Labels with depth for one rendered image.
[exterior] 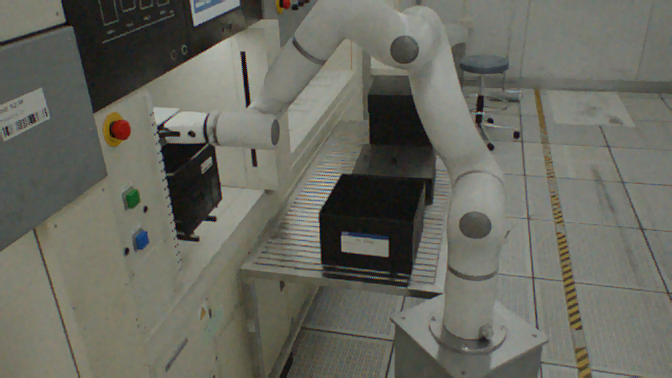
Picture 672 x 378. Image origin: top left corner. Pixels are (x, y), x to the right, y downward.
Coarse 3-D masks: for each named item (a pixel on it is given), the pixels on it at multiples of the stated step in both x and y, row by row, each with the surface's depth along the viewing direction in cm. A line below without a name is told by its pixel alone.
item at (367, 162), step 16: (368, 144) 230; (384, 144) 230; (368, 160) 217; (384, 160) 216; (400, 160) 216; (416, 160) 216; (432, 160) 215; (384, 176) 205; (400, 176) 204; (416, 176) 204; (432, 176) 204; (432, 192) 209
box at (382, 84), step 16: (384, 80) 255; (400, 80) 254; (368, 96) 239; (384, 96) 238; (400, 96) 236; (368, 112) 242; (384, 112) 241; (400, 112) 239; (416, 112) 238; (384, 128) 244; (400, 128) 243; (416, 128) 242; (400, 144) 246; (416, 144) 245
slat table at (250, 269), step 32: (352, 128) 275; (320, 160) 243; (352, 160) 242; (320, 192) 217; (448, 192) 215; (256, 256) 180; (320, 256) 179; (416, 256) 178; (352, 288) 168; (384, 288) 165; (416, 288) 163; (256, 320) 184; (256, 352) 189
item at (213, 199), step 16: (160, 112) 146; (176, 112) 146; (160, 144) 145; (176, 144) 158; (192, 144) 157; (208, 144) 152; (176, 160) 159; (192, 160) 144; (208, 160) 153; (176, 176) 138; (192, 176) 145; (208, 176) 154; (176, 192) 139; (192, 192) 146; (208, 192) 154; (176, 208) 142; (192, 208) 146; (208, 208) 155; (176, 224) 144; (192, 224) 147; (192, 240) 151
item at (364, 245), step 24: (336, 192) 186; (360, 192) 192; (384, 192) 190; (408, 192) 188; (336, 216) 166; (360, 216) 194; (384, 216) 194; (408, 216) 192; (336, 240) 170; (360, 240) 168; (384, 240) 166; (408, 240) 164; (336, 264) 174; (360, 264) 172; (384, 264) 170; (408, 264) 167
